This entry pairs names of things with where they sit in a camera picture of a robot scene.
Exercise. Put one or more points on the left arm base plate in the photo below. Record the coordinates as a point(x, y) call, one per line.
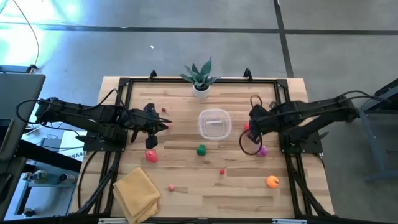
point(102, 146)

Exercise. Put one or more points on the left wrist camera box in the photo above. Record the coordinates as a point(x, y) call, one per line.
point(151, 142)

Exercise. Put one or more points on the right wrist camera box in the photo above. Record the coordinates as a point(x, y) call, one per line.
point(257, 137)

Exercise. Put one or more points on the purple toy vegetable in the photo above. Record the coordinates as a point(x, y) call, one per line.
point(263, 151)

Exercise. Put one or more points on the black frame clamp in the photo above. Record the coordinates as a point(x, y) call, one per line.
point(247, 73)
point(153, 74)

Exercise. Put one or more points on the grey side table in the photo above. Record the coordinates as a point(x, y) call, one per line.
point(18, 90)

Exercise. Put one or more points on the red strawberry toy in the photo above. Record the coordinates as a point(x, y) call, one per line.
point(163, 109)

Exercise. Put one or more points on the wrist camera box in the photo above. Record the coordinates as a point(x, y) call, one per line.
point(257, 137)
point(151, 142)

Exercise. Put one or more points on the red bell pepper toy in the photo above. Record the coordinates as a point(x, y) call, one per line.
point(151, 156)

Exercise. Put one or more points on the white plant pot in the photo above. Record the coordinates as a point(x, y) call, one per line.
point(201, 94)

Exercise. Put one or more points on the small pink peach toy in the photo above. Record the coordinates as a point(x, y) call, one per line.
point(171, 188)
point(169, 127)

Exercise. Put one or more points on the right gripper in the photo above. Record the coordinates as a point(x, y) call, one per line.
point(272, 119)

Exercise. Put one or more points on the green succulent plant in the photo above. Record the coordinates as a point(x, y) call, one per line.
point(200, 77)

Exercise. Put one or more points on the small red fruit toy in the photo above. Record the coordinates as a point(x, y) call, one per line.
point(246, 127)

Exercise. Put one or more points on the small grey gadget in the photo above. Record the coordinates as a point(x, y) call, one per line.
point(34, 176)

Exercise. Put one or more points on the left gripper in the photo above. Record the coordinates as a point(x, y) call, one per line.
point(140, 121)

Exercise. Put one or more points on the folded yellow cloth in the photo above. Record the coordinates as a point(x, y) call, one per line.
point(136, 194)

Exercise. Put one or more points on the blue-grey metal stand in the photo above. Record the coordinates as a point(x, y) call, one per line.
point(382, 175)

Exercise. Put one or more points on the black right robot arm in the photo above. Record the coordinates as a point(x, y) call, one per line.
point(311, 113)

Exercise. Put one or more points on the clear plastic tupperware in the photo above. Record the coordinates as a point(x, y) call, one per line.
point(214, 124)

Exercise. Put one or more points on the orange pumpkin toy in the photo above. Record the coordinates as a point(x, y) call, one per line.
point(272, 182)

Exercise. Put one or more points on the black aluminium table frame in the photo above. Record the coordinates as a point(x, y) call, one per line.
point(123, 81)

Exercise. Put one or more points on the green bell pepper toy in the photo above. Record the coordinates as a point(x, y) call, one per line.
point(201, 151)

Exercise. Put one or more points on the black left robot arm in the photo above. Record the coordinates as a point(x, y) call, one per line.
point(77, 113)

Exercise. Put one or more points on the white printed paper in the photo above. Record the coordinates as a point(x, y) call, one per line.
point(66, 140)

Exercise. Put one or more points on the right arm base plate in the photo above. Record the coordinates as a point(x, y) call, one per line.
point(306, 146)

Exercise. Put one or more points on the white cylinder device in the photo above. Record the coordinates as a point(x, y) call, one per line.
point(66, 178)

